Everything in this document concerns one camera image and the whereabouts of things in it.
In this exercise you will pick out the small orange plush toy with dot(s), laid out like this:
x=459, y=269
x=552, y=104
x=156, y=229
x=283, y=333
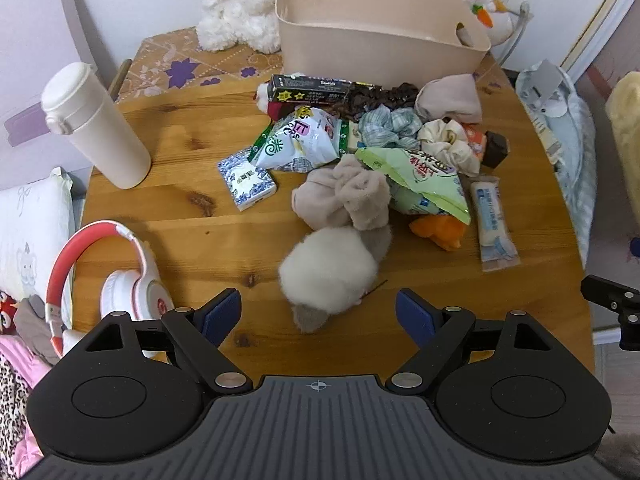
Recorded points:
x=440, y=232

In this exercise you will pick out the cream scrunchie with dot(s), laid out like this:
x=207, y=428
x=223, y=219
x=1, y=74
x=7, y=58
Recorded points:
x=440, y=145

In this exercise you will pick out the beige plastic bin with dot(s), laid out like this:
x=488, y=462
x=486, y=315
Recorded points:
x=350, y=45

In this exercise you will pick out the beige fleece socks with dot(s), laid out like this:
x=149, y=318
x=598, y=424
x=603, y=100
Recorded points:
x=340, y=195

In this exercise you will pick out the leopard print cloth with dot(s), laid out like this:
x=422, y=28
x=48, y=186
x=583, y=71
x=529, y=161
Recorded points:
x=10, y=400

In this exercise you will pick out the white panel with cream edge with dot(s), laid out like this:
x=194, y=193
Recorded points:
x=600, y=10

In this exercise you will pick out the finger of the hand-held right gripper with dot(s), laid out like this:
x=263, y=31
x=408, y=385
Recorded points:
x=612, y=294

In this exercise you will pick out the small orange packet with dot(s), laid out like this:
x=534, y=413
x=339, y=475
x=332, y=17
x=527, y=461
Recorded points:
x=475, y=141

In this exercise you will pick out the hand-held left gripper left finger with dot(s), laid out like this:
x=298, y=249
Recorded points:
x=221, y=314

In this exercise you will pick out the grey fur rug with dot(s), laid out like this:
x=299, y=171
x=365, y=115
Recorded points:
x=620, y=455

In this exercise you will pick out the thin brown stick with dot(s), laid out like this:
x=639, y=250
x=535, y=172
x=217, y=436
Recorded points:
x=376, y=287

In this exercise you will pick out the long black box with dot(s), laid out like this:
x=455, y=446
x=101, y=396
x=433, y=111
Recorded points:
x=310, y=91

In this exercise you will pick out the light blue cushion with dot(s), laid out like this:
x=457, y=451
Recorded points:
x=575, y=125

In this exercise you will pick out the white grey fluffy plush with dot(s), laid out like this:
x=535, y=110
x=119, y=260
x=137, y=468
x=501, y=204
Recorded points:
x=325, y=270

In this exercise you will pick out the yellow fluffy blanket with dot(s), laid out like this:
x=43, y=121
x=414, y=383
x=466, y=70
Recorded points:
x=625, y=130

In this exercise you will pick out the pink cloth pile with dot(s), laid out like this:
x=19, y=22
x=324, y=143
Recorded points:
x=25, y=360

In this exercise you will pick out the small brown packet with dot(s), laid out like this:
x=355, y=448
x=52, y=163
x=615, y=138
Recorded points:
x=496, y=149

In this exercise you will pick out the red owl toy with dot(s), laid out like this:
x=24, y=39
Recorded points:
x=7, y=312

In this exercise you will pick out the light green snack bag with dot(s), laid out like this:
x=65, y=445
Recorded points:
x=425, y=185

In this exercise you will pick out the blue white tissue packet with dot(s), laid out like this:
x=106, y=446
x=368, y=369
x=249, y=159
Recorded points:
x=245, y=180

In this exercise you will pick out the white thermos cup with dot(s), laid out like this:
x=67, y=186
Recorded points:
x=105, y=135

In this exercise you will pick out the grey cloth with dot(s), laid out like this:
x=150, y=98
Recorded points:
x=37, y=327

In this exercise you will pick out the red white headphones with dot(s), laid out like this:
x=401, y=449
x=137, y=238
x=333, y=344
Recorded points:
x=134, y=290

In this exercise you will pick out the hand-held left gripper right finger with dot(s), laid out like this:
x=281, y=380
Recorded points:
x=415, y=314

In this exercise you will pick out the white purple cabinet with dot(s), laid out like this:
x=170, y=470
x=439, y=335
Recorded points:
x=30, y=60

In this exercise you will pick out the blue plaid scrunchie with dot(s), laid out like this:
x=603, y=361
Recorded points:
x=385, y=127

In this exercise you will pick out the white embroidered pillow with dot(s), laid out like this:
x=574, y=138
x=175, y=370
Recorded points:
x=30, y=230

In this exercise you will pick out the brown scrunchie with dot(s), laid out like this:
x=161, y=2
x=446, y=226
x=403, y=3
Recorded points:
x=380, y=100

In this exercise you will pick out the white green snack bag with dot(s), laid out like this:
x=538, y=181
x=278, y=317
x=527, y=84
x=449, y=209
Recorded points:
x=295, y=145

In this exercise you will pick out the wooden desk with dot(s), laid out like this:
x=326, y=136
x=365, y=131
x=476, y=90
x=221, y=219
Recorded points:
x=200, y=125

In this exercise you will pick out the brown floral box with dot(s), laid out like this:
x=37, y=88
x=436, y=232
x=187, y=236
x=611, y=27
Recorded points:
x=165, y=55

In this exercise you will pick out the white plush rabbit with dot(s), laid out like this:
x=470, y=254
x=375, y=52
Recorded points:
x=235, y=10

